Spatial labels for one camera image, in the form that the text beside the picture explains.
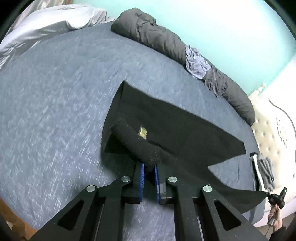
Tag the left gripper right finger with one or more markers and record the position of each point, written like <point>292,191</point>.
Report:
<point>200,212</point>

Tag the person's right hand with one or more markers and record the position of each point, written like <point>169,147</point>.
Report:
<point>275,215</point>

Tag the cream tufted headboard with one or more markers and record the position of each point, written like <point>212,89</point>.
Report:
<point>274,131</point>

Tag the blue heathered bed sheet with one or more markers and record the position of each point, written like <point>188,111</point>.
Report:
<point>54,101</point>

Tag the folded grey sweater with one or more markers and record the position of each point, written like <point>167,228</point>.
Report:
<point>267,172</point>

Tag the black fleece garment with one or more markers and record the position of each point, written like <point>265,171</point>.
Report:
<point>155,132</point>

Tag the folded white garment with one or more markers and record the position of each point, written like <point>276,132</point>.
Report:
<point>258,176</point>

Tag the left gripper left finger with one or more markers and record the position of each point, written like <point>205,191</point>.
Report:
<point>96,213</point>

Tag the rolled dark grey duvet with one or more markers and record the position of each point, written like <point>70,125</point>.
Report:
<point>143,28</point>

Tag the light grey silky blanket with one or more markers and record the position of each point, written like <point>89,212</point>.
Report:
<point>47,23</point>

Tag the lavender crumpled cloth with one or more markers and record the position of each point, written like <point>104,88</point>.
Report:
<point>196,65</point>

